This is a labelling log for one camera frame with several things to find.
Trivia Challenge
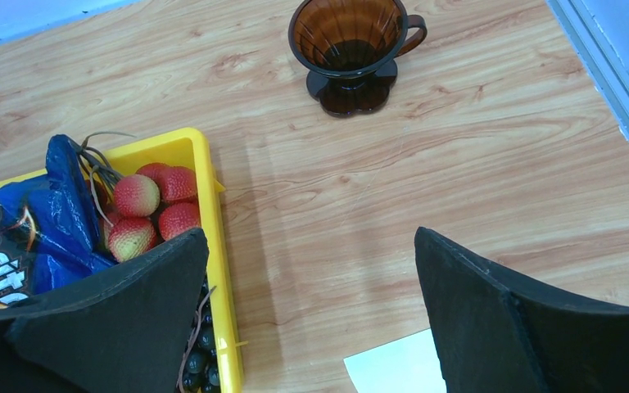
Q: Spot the brown coffee dripper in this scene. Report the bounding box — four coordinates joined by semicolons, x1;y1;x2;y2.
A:
287;0;428;118

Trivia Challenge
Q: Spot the blue chips bag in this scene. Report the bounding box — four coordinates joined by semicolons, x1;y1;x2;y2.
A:
0;135;115;309

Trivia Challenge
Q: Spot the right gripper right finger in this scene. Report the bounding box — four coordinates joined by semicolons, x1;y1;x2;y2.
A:
414;227;629;392

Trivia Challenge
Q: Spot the dark grape bunch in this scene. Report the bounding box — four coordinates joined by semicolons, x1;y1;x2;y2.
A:
174;278;221;393

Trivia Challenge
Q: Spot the red lychee bunch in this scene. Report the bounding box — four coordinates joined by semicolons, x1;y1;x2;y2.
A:
75;136;201;263

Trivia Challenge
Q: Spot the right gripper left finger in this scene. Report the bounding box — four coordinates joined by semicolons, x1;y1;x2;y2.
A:
0;228;209;392

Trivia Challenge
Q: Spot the white coffee filter near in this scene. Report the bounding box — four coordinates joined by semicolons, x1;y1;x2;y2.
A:
344;329;447;393

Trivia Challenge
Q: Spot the yellow plastic tray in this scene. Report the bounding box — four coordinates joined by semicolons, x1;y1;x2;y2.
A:
0;127;245;393

